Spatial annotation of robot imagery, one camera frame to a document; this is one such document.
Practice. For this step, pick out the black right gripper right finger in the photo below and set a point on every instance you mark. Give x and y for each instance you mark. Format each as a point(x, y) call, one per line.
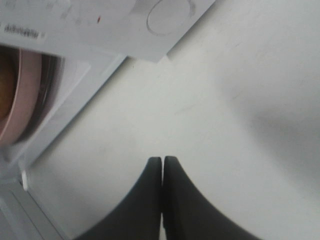
point(187, 214)

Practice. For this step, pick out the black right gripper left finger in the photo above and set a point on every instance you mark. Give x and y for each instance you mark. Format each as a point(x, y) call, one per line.
point(138, 215)

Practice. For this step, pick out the white microwave door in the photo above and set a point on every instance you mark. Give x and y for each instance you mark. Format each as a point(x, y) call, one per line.
point(21, 216)

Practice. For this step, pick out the round white door button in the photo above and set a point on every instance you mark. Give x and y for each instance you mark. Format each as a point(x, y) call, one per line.
point(167, 15)

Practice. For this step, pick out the burger with lettuce and cheese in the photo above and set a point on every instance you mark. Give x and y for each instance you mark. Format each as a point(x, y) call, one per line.
point(7, 80)

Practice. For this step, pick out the pink plate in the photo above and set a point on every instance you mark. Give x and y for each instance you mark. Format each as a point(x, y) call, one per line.
point(28, 71)

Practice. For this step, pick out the glass microwave turntable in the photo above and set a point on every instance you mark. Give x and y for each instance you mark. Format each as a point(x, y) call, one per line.
point(51, 73)

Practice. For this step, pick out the white microwave oven body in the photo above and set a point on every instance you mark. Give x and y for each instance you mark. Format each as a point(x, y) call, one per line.
point(93, 37)

